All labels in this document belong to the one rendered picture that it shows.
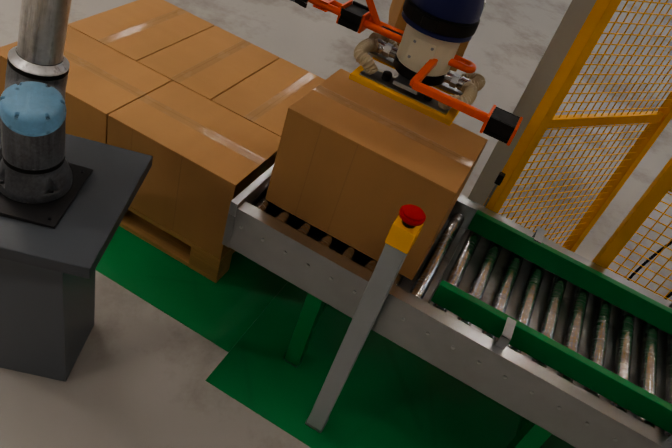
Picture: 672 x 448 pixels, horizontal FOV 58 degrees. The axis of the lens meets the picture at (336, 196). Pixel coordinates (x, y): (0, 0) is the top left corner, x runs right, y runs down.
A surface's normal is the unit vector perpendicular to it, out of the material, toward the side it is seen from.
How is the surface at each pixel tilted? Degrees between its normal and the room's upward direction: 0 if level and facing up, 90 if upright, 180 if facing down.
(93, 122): 90
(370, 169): 90
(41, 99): 6
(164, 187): 90
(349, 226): 90
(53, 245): 0
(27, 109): 6
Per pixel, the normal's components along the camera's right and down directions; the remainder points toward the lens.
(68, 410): 0.25, -0.75
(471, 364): -0.43, 0.48
